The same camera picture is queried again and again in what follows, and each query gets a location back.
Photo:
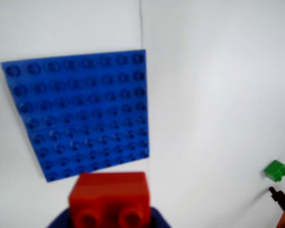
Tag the blue 8x8 studded baseplate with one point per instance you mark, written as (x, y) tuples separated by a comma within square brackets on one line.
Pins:
[(80, 111)]

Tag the red 2x2 block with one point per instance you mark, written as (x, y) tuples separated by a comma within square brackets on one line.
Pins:
[(109, 194)]

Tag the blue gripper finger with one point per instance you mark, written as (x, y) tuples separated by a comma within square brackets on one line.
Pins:
[(159, 219), (63, 219)]

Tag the small green block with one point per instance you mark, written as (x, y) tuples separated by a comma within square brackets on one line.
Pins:
[(275, 171)]

